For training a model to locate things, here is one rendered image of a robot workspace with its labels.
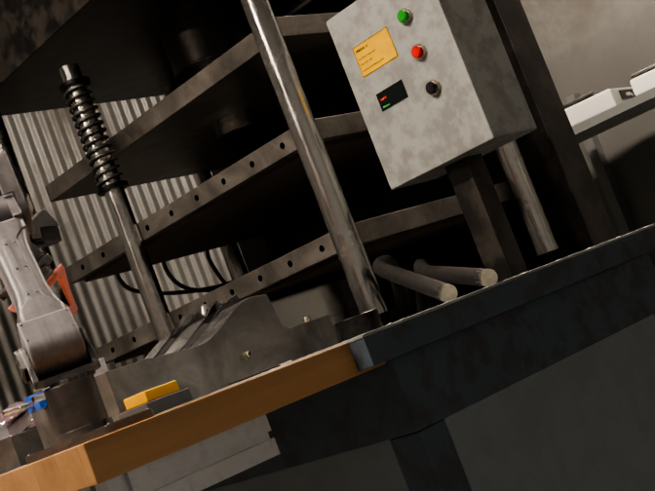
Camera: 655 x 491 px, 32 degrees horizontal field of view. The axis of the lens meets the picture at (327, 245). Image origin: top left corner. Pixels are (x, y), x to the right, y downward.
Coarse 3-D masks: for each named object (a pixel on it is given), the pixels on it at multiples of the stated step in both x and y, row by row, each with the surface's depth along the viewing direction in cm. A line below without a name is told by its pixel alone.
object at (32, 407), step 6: (42, 390) 193; (30, 396) 188; (24, 402) 187; (30, 402) 187; (36, 402) 187; (42, 402) 187; (12, 408) 185; (18, 408) 186; (24, 408) 186; (30, 408) 189; (36, 408) 187; (42, 408) 187; (6, 414) 184
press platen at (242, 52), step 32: (288, 32) 256; (320, 32) 263; (224, 64) 268; (256, 64) 269; (320, 64) 292; (192, 96) 278; (224, 96) 287; (256, 96) 300; (320, 96) 328; (128, 128) 299; (160, 128) 294; (192, 128) 307; (288, 128) 354; (128, 160) 316; (160, 160) 331; (192, 160) 348; (224, 160) 366; (64, 192) 325
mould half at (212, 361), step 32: (224, 320) 196; (256, 320) 200; (320, 320) 210; (192, 352) 189; (224, 352) 193; (256, 352) 198; (288, 352) 203; (128, 384) 179; (160, 384) 183; (192, 384) 187; (224, 384) 191; (32, 416) 195
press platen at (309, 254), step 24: (504, 192) 290; (384, 216) 257; (408, 216) 263; (432, 216) 268; (456, 216) 278; (288, 264) 263; (312, 264) 257; (216, 288) 282; (240, 288) 276; (264, 288) 273; (192, 312) 290; (120, 336) 315; (144, 336) 307
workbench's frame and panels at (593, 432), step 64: (576, 256) 160; (640, 256) 175; (448, 320) 138; (512, 320) 149; (576, 320) 158; (640, 320) 169; (384, 384) 133; (448, 384) 137; (512, 384) 145; (576, 384) 154; (640, 384) 164; (320, 448) 143; (384, 448) 136; (448, 448) 134; (512, 448) 141; (576, 448) 150; (640, 448) 159
